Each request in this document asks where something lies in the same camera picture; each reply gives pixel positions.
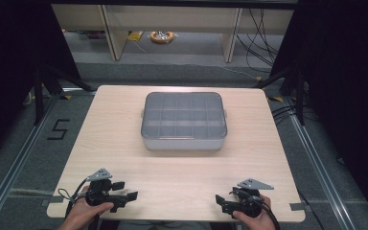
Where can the yellow and black tape piece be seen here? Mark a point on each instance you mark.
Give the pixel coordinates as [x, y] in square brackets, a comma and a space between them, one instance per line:
[65, 96]
[276, 99]

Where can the grey compartment box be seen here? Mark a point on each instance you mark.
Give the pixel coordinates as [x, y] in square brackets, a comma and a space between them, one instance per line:
[183, 120]

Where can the yellow object on floor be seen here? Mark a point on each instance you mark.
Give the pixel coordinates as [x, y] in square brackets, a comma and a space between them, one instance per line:
[135, 36]

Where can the black metal stand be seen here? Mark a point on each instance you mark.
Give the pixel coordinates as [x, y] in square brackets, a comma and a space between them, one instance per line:
[295, 89]
[43, 89]

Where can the person's right hand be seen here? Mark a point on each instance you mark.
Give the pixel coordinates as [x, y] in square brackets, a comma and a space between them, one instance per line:
[258, 221]

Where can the grey tape strip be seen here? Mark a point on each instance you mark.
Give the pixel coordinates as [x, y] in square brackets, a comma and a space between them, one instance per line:
[297, 206]
[52, 200]

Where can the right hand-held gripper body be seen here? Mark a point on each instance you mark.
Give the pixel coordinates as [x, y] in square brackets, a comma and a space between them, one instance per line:
[248, 198]

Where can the person's left hand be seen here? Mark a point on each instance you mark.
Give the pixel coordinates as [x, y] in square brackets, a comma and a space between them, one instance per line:
[82, 214]

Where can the black curtain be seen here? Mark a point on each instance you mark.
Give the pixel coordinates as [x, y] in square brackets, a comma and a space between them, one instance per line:
[345, 96]
[12, 64]

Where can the aluminium floor rail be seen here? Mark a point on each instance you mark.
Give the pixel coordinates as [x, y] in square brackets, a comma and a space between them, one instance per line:
[321, 166]
[16, 156]

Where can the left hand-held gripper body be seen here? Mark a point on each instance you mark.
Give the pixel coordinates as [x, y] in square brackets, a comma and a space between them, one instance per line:
[99, 191]

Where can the beige wooden cabinet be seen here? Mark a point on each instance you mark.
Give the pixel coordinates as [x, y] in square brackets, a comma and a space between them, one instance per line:
[172, 22]

